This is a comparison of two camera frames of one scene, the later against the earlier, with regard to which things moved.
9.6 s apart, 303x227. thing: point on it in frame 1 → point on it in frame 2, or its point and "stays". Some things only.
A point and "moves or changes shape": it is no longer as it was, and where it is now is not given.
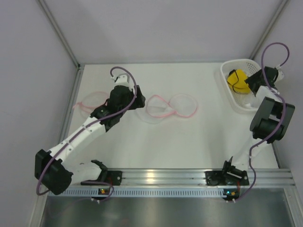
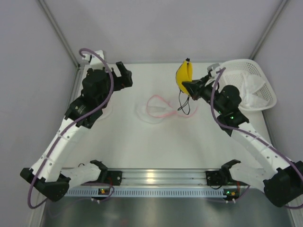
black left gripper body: (138, 97) → (122, 77)
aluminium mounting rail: (264, 178) stays
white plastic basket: (241, 102) stays
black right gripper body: (256, 79) → (197, 89)
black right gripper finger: (255, 81) → (193, 88)
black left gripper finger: (139, 101) → (125, 80)
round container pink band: (157, 108) moves or changes shape
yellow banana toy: (236, 80) → (184, 74)
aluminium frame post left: (60, 34) stays
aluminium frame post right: (268, 30) stays
